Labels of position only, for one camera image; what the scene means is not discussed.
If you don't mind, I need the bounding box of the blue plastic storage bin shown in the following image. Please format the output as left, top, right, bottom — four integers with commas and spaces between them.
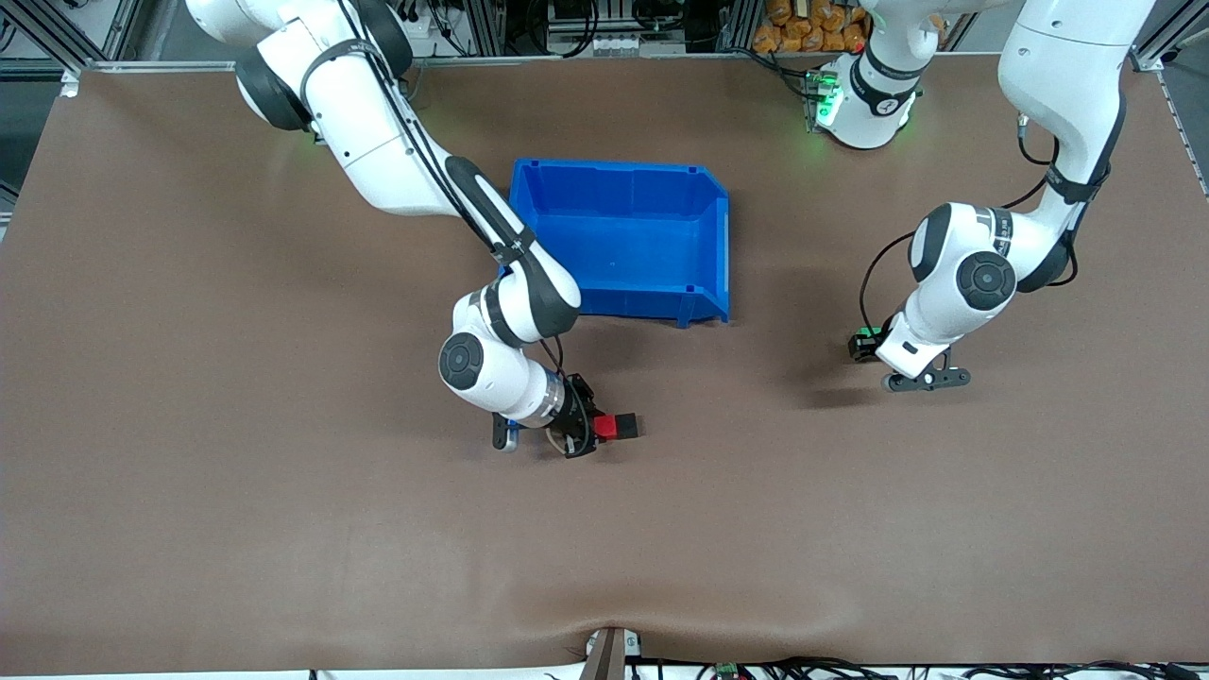
508, 158, 732, 330

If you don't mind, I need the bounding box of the brown table mat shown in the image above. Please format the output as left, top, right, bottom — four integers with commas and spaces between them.
0, 52, 1209, 677

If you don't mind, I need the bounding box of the bag of orange packets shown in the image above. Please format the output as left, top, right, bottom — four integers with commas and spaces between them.
753, 0, 875, 55

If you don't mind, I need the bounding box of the grey electronics unit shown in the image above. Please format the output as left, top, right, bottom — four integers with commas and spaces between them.
544, 0, 690, 57

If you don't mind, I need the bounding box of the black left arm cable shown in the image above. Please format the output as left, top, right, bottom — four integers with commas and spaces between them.
857, 111, 1081, 330

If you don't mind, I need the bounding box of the aluminium frame rail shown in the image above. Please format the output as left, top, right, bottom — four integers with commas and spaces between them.
0, 55, 815, 77

